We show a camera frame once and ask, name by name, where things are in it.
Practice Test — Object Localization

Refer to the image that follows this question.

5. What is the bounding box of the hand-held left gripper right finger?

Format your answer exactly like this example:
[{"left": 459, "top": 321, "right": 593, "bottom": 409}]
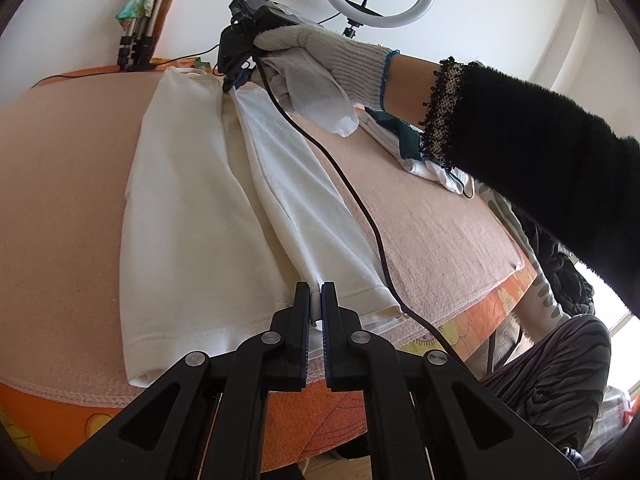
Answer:
[{"left": 321, "top": 282, "right": 581, "bottom": 480}]

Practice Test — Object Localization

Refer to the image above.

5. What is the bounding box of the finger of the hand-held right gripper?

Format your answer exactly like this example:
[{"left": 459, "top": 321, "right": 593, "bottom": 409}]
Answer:
[{"left": 221, "top": 62, "right": 251, "bottom": 93}]

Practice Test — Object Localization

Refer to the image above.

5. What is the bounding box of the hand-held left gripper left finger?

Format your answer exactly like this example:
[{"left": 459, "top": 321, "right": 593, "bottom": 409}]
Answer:
[{"left": 52, "top": 282, "right": 312, "bottom": 480}]

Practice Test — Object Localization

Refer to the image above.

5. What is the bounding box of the person's right forearm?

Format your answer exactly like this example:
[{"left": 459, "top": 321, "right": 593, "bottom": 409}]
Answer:
[{"left": 382, "top": 52, "right": 640, "bottom": 321}]

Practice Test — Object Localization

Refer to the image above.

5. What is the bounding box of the person's right hand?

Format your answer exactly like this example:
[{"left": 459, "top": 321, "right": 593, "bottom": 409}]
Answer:
[{"left": 252, "top": 24, "right": 401, "bottom": 138}]

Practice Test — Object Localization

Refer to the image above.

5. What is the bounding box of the folded silver tripod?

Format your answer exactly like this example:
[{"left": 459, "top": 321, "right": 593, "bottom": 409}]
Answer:
[{"left": 117, "top": 0, "right": 173, "bottom": 72}]

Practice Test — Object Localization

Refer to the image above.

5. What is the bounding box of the peach blanket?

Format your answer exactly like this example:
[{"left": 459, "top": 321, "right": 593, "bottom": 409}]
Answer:
[{"left": 0, "top": 67, "right": 526, "bottom": 408}]

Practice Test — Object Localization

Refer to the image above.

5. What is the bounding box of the white folded garment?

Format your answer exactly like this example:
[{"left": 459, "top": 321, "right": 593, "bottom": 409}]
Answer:
[{"left": 400, "top": 160, "right": 476, "bottom": 198}]

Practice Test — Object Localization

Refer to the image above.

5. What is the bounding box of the white teal-trimmed shirt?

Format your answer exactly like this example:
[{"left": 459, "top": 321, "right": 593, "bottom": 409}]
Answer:
[{"left": 360, "top": 107, "right": 451, "bottom": 168}]

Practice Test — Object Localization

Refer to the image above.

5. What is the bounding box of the person's striped trouser leg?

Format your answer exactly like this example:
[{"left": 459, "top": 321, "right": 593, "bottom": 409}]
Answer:
[{"left": 482, "top": 315, "right": 613, "bottom": 466}]

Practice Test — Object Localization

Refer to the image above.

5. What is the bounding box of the black jacket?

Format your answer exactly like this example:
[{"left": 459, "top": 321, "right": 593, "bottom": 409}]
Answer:
[{"left": 520, "top": 225, "right": 596, "bottom": 316}]

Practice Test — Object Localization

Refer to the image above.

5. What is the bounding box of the orange floral bed sheet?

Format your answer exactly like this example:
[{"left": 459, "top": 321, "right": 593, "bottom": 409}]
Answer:
[{"left": 0, "top": 55, "right": 541, "bottom": 471}]

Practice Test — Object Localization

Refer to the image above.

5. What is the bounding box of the clear plastic bag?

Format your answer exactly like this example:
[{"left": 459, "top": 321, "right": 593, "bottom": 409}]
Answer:
[{"left": 585, "top": 385, "right": 636, "bottom": 466}]

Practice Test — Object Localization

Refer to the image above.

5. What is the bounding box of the thin black cable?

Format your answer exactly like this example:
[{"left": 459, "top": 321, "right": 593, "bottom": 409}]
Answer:
[{"left": 32, "top": 45, "right": 223, "bottom": 86}]

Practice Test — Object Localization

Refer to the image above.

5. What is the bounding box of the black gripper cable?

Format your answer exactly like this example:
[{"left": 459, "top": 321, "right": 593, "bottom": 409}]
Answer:
[{"left": 250, "top": 57, "right": 473, "bottom": 363}]

